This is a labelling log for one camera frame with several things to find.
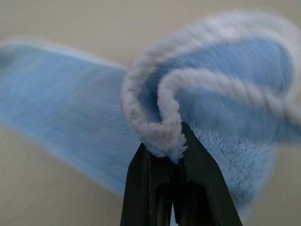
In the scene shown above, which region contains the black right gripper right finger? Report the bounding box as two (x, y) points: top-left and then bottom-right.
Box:
(173, 121), (243, 226)

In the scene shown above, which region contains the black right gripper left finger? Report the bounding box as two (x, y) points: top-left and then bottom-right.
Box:
(120, 142), (176, 226)

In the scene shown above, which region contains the blue towel with white edge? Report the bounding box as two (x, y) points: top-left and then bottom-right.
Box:
(0, 10), (301, 226)

